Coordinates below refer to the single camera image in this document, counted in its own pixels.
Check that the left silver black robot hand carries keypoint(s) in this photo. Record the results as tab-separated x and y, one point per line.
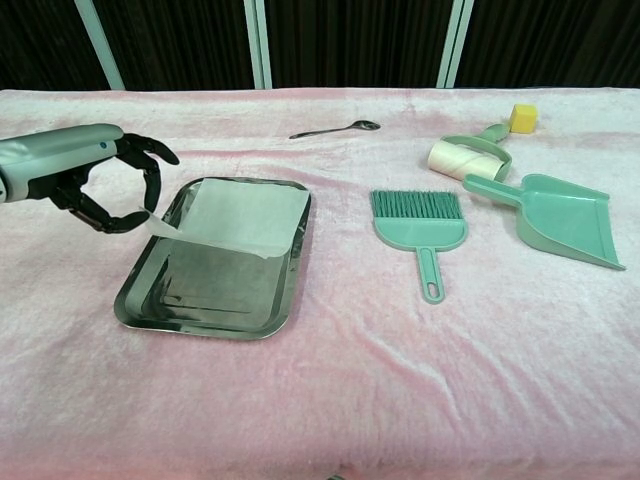
55	152

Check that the white paper sheet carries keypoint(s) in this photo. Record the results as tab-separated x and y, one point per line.
240	215

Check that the stainless steel tray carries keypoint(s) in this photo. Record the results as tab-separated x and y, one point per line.
210	290

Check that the metal spoon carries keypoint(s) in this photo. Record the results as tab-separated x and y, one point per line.
367	124

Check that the black curtain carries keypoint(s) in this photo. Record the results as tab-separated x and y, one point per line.
350	40

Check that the pink plush table cloth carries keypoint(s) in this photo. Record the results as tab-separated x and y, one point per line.
320	380

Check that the green hand brush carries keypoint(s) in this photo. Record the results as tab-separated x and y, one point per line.
417	230

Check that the green lint roller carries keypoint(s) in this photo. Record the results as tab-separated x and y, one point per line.
465	160

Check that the yellow cube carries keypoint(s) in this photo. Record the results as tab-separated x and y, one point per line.
523	119

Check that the green dustpan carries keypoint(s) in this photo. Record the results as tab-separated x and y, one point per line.
565	220

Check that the slanted white frame post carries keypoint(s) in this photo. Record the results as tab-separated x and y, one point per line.
454	45
100	45

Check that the white double frame post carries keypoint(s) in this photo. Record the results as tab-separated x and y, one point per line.
259	45

